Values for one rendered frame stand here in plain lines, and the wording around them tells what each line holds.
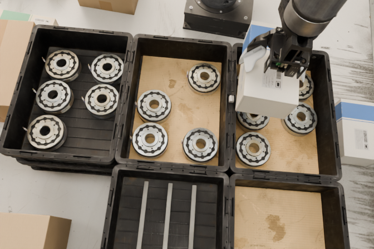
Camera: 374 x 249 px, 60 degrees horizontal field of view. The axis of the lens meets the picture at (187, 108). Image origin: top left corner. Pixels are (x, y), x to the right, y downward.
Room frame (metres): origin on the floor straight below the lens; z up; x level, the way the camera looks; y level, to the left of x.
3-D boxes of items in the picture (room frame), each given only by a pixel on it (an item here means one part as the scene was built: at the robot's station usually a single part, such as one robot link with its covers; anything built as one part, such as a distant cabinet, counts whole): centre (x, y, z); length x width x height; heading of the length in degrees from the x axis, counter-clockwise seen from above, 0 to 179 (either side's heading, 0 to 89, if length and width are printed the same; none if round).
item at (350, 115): (0.42, -0.57, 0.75); 0.20 x 0.12 x 0.09; 2
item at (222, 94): (0.37, 0.03, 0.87); 0.40 x 0.30 x 0.11; 5
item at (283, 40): (0.37, -0.18, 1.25); 0.09 x 0.08 x 0.12; 179
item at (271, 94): (0.40, -0.18, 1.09); 0.20 x 0.12 x 0.09; 179
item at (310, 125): (0.40, -0.35, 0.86); 0.10 x 0.10 x 0.01
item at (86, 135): (0.34, 0.33, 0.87); 0.40 x 0.30 x 0.11; 5
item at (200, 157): (0.26, -0.06, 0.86); 0.10 x 0.10 x 0.01
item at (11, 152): (0.34, 0.33, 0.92); 0.40 x 0.30 x 0.02; 5
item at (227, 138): (0.37, 0.03, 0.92); 0.40 x 0.30 x 0.02; 5
